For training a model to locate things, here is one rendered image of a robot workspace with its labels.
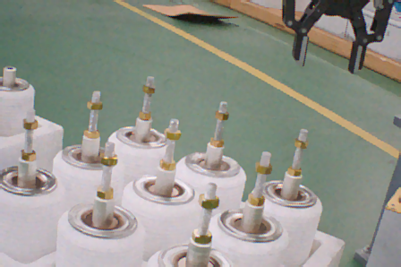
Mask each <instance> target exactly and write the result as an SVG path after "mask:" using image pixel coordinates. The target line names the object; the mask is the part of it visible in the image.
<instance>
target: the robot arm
mask: <svg viewBox="0 0 401 267"><path fill-rule="evenodd" d="M370 1H371V0H311V2H310V3H309V4H308V6H307V7H306V8H305V10H304V13H303V15H302V17H301V18H300V20H299V21H297V20H296V19H295V8H296V7H295V0H282V16H281V21H282V22H283V23H284V24H285V26H286V27H287V28H290V29H292V30H294V46H293V50H292V56H293V58H294V60H295V62H296V63H297V65H298V66H302V67H304V63H305V59H306V52H307V46H308V42H309V37H308V36H307V35H308V32H309V31H310V30H311V28H312V26H313V25H314V24H315V22H317V21H318V20H319V19H320V17H321V16H322V15H323V14H324V15H328V16H338V17H341V18H344V19H348V20H349V21H350V23H351V25H352V28H353V31H354V38H355V41H353V43H352V49H351V55H350V58H349V59H350V60H349V64H348V70H349V72H350V73H351V74H357V73H358V70H362V68H363V62H364V58H365V54H366V52H365V51H366V49H367V46H368V45H369V44H371V43H374V42H382V40H383V39H384V36H385V32H386V28H387V27H388V21H389V17H390V15H391V12H392V9H393V5H394V2H395V0H373V6H374V9H376V11H375V14H374V17H373V19H372V23H371V27H370V30H369V31H367V29H366V21H365V19H364V17H363V8H364V7H365V5H367V4H368V3H369V2H370ZM313 6H314V7H313ZM318 11H319V12H318Z"/></svg>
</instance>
